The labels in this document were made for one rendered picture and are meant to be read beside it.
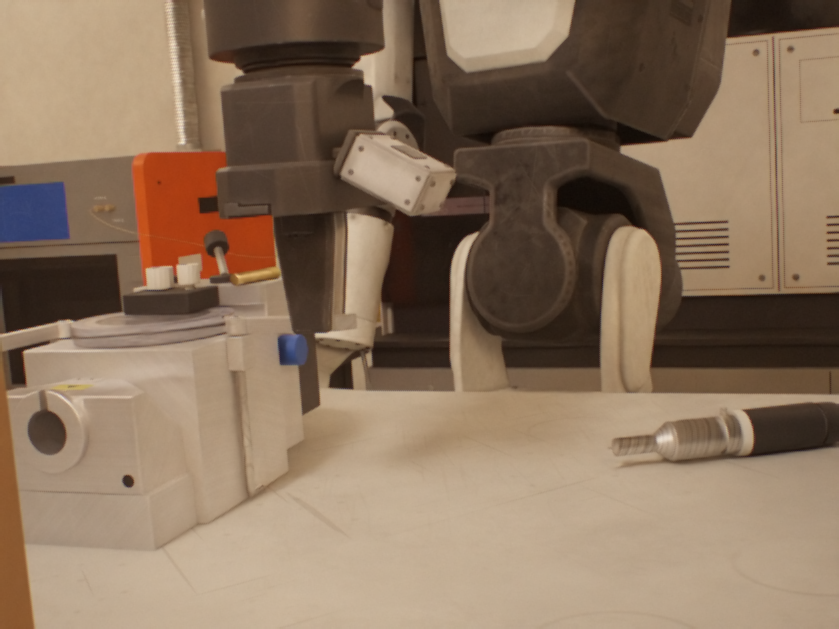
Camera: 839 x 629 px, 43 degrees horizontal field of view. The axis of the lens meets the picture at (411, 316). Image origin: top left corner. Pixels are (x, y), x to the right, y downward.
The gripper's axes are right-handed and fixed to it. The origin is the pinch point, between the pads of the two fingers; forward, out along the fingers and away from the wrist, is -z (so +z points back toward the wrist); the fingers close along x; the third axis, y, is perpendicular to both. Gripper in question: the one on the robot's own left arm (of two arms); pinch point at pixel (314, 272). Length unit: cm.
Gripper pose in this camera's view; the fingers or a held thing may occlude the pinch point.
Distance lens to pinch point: 55.5
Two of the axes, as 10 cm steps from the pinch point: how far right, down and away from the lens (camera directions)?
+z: -0.7, -9.9, -1.3
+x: -3.2, 1.4, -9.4
